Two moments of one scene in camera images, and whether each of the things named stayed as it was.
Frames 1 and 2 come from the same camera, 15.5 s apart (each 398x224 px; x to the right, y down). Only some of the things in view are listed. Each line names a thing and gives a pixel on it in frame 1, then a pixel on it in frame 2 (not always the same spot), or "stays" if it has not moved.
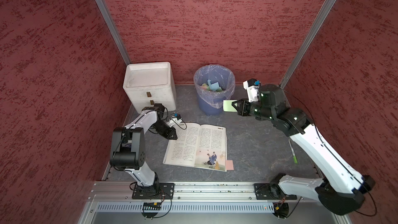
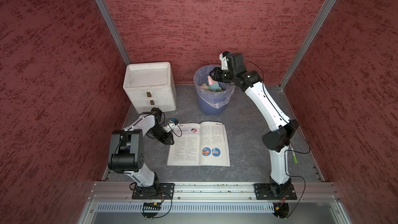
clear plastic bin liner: x=214 y=83 stays
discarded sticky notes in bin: x=214 y=86 stays
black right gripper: x=242 y=109 to x=217 y=75
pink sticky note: x=229 y=166 to x=211 y=81
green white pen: x=293 y=153 stays
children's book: x=203 y=146 stays
